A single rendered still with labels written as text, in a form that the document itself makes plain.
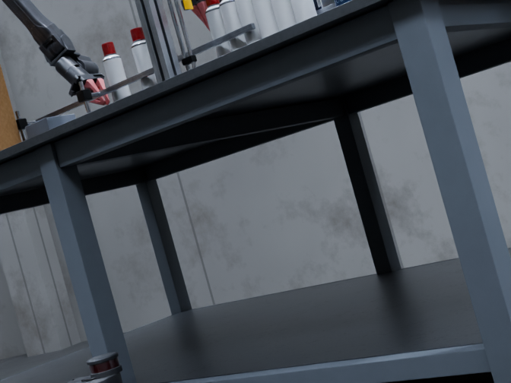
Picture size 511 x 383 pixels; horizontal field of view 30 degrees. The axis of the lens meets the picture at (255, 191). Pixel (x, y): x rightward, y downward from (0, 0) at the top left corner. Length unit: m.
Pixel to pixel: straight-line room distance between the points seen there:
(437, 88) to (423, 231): 3.43
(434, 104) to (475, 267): 0.27
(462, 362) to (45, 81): 4.79
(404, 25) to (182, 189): 4.10
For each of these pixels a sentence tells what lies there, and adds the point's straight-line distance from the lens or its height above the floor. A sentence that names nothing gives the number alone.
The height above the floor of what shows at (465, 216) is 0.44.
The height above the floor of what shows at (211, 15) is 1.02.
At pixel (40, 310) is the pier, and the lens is 6.18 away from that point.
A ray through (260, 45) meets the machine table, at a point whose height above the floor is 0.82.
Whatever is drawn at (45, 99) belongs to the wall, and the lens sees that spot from 6.17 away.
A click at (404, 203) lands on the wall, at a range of 4.98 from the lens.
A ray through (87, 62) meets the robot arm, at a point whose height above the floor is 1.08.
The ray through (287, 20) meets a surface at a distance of 2.23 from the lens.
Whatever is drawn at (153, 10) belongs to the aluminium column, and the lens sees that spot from 2.32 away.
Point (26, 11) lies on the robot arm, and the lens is 2.83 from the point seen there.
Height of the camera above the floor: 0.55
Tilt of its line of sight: 1 degrees up
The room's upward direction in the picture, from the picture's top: 16 degrees counter-clockwise
